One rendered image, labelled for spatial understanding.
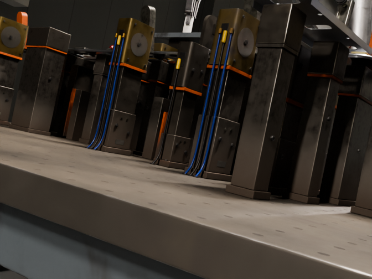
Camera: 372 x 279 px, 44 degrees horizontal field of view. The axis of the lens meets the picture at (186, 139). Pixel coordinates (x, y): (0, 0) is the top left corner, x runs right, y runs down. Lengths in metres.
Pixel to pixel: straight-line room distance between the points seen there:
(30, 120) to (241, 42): 0.78
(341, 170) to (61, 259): 0.65
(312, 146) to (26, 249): 0.51
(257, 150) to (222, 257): 0.35
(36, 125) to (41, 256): 1.01
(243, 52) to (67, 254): 0.61
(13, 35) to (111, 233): 1.40
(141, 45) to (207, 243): 0.93
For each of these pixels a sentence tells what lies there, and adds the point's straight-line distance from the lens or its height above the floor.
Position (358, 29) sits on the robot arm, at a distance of 1.65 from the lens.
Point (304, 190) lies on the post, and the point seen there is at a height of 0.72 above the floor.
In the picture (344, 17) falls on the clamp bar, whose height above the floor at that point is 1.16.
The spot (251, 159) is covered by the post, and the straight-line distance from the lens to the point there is 0.69.
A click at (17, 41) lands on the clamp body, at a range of 1.76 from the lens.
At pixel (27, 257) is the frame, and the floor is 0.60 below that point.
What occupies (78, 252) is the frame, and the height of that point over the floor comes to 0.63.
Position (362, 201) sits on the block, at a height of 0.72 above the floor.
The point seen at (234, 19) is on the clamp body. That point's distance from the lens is 0.96.
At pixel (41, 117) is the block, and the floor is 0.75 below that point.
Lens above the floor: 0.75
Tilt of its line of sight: 1 degrees up
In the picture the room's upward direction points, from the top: 12 degrees clockwise
